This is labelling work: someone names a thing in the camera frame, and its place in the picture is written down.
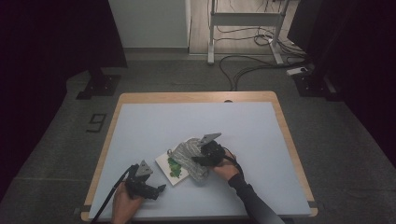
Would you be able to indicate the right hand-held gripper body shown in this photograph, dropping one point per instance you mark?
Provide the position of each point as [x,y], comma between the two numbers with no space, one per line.
[213,154]

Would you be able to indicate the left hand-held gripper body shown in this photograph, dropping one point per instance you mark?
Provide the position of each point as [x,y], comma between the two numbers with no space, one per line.
[138,185]

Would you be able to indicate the grey striped knitted cloth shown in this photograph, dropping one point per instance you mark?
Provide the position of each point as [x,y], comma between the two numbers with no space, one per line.
[186,154]

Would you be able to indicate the caterpillar picture board book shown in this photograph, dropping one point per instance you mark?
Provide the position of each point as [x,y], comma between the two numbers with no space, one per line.
[172,172]

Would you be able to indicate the person's right hand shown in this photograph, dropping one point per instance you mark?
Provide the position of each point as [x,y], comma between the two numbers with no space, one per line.
[227,169]

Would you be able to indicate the person's left hand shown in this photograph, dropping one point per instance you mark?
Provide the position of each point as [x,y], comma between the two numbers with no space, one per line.
[123,207]

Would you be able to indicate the pale blue table mat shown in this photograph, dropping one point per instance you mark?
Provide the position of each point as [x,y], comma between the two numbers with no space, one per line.
[249,130]

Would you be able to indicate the wooden table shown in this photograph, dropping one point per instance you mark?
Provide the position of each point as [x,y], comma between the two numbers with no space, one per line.
[186,97]

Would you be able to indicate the black stand base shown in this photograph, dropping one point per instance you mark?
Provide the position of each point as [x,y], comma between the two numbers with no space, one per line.
[311,85]
[99,87]

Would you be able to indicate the white power strip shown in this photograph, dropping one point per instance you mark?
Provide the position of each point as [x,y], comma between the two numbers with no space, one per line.
[296,71]

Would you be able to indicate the white cabinet panel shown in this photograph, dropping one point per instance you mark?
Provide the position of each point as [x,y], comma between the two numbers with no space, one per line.
[149,21]

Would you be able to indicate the dark curtain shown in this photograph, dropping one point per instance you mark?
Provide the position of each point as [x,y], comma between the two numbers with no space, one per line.
[46,62]
[367,62]

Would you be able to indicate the black monitor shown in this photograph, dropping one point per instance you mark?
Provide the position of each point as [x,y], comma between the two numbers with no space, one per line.
[302,25]

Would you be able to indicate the white metal desk frame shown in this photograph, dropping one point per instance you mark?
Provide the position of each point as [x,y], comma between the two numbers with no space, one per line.
[246,18]

